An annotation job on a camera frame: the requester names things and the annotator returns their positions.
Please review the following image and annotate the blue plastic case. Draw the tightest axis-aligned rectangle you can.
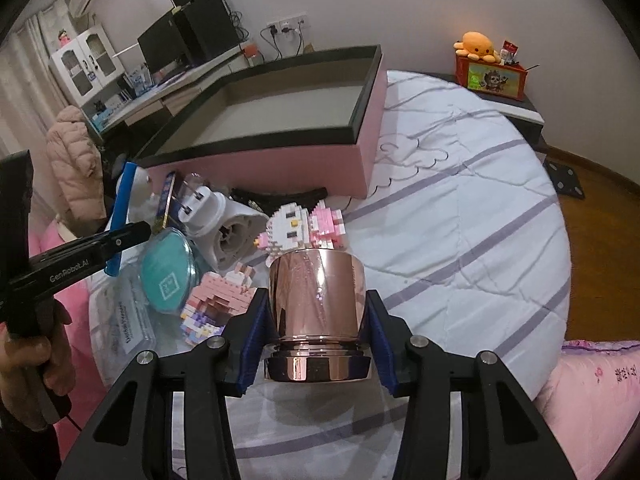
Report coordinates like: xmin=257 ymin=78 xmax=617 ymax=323
xmin=105 ymin=162 xmax=138 ymax=278

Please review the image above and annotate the rose gold metal canister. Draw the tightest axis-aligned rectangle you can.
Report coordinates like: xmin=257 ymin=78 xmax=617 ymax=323
xmin=265 ymin=249 xmax=371 ymax=384

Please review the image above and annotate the white piggy figurine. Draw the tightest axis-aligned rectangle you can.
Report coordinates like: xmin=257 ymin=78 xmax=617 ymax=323
xmin=116 ymin=165 xmax=160 ymax=226

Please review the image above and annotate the white pink brick cat figure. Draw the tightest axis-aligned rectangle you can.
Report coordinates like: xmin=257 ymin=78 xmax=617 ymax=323
xmin=254 ymin=200 xmax=348 ymax=266

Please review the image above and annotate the left hand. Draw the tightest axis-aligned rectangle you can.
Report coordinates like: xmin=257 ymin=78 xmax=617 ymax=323
xmin=1 ymin=299 xmax=76 ymax=431

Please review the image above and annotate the clear dental floss bag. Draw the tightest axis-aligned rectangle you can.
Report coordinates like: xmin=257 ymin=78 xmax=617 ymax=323
xmin=89 ymin=263 xmax=156 ymax=387

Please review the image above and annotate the teal round floss case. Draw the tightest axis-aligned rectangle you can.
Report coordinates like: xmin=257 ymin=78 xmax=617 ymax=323
xmin=138 ymin=228 xmax=198 ymax=315

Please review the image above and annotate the white travel plug adapter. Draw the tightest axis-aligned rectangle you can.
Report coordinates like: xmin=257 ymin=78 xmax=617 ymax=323
xmin=178 ymin=185 xmax=268 ymax=272

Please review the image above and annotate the pink puffer jacket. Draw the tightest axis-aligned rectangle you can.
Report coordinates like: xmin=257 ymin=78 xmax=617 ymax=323
xmin=46 ymin=105 xmax=107 ymax=235

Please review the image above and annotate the white striped bed quilt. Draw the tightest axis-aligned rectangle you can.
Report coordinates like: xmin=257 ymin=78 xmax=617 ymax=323
xmin=228 ymin=70 xmax=571 ymax=479

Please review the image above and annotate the blue toothpaste tube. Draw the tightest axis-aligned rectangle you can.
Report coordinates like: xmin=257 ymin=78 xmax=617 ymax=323
xmin=152 ymin=171 xmax=177 ymax=234

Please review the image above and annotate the pink pillow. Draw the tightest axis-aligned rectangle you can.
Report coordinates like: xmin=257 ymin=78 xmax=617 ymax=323
xmin=535 ymin=339 xmax=639 ymax=479

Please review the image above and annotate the black curved stand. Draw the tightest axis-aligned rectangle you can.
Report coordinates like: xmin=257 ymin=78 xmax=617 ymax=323
xmin=231 ymin=188 xmax=329 ymax=214

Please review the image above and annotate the small clear glass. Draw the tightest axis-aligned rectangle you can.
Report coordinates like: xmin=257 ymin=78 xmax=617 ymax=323
xmin=181 ymin=172 xmax=206 ymax=200

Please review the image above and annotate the white glass door cabinet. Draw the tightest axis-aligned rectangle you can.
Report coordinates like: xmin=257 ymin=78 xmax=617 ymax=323
xmin=50 ymin=25 xmax=125 ymax=107

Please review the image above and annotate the white desk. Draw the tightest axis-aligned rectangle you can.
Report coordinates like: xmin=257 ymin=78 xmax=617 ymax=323
xmin=89 ymin=47 xmax=248 ymax=138

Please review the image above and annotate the pink black storage box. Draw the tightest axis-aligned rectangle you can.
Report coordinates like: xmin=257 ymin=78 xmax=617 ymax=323
xmin=136 ymin=46 xmax=387 ymax=198

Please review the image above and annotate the black computer monitor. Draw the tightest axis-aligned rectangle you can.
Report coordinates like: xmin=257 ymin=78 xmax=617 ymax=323
xmin=138 ymin=11 xmax=189 ymax=75

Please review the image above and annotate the red cartoon box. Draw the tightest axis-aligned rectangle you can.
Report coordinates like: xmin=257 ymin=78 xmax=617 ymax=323
xmin=456 ymin=56 xmax=527 ymax=101

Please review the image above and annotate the black computer tower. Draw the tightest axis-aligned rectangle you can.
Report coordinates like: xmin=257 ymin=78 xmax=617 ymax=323
xmin=172 ymin=0 xmax=240 ymax=66

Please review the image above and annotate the orange octopus plush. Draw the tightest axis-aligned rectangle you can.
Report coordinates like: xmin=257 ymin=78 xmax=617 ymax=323
xmin=454 ymin=32 xmax=501 ymax=64

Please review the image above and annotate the wall power outlet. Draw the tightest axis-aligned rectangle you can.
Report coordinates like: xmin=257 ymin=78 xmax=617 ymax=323
xmin=267 ymin=13 xmax=310 ymax=34

